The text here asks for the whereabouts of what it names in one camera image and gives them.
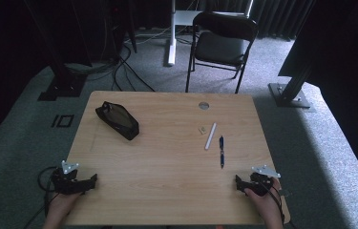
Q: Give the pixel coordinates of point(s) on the person's right hand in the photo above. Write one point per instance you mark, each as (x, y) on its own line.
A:
(262, 205)

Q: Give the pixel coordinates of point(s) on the white pen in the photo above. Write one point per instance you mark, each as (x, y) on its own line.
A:
(211, 136)

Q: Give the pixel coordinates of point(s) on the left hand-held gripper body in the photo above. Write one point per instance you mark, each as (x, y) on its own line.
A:
(68, 184)

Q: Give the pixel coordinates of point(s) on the black metal stand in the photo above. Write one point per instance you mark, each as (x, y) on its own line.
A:
(63, 82)
(291, 95)

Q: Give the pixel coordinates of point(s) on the black pencil case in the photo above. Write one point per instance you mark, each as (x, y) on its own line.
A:
(117, 120)

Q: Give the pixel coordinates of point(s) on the small beige eraser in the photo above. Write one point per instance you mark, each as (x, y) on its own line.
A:
(202, 129)

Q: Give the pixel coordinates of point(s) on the dark pleated curtain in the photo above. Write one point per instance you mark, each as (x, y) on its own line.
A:
(275, 17)

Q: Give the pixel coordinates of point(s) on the person's left hand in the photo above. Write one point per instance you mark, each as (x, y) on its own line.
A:
(62, 205)

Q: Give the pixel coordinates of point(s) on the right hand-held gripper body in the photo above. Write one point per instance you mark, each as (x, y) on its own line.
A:
(259, 183)

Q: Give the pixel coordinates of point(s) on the grey round table grommet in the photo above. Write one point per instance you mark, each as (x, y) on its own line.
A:
(203, 105)

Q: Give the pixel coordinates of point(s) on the blue pen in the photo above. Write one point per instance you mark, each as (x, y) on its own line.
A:
(221, 152)

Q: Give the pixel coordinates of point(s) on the black folding chair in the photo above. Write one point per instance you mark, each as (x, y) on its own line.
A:
(221, 47)

